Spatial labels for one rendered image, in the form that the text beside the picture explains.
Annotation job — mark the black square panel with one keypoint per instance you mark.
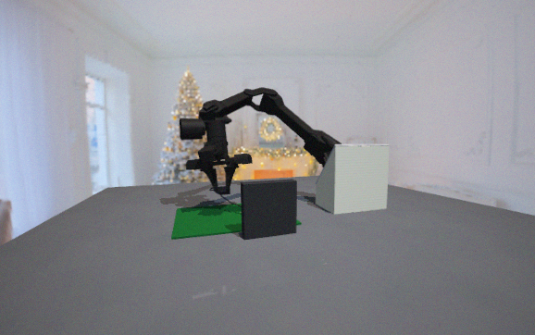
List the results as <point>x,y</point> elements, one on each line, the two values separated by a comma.
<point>269,208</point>

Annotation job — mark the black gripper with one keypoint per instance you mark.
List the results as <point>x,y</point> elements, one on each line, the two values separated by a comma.
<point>231,162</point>

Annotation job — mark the black fan cable with plug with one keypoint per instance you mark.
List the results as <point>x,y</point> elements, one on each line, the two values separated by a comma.
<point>221,191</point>

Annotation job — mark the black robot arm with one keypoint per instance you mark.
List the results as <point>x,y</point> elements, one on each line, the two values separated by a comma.
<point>213,117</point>

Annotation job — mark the green circuit board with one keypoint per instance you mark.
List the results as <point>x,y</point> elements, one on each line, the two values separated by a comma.
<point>207,221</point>

